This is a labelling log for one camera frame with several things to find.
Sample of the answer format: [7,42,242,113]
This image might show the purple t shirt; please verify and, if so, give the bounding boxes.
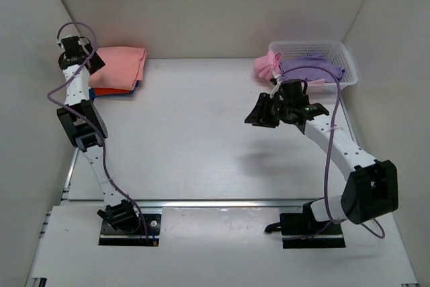
[279,52,345,83]

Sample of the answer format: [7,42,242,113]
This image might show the aluminium table edge rail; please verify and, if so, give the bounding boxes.
[62,98,366,209]

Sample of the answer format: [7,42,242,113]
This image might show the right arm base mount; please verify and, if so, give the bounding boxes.
[264,212,346,249]

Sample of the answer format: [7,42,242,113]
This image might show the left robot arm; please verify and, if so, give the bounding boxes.
[56,36,141,235]

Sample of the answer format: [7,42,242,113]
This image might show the salmon pink t shirt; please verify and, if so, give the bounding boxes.
[89,46,148,90]

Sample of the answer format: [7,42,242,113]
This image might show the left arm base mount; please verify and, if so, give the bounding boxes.
[97,209,162,247]

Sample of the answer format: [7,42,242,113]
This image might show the folded orange t shirt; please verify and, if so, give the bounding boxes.
[92,88,134,97]

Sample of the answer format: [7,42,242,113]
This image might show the white plastic laundry basket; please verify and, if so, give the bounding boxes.
[268,40,358,89]

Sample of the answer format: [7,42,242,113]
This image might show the light pink t shirt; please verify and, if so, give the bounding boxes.
[253,50,282,81]

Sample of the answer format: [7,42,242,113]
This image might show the folded blue t shirt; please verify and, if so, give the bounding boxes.
[89,81,140,98]

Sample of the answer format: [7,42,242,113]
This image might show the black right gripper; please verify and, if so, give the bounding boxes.
[245,93,292,128]

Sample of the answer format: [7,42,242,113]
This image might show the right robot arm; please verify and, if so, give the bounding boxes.
[245,79,399,234]

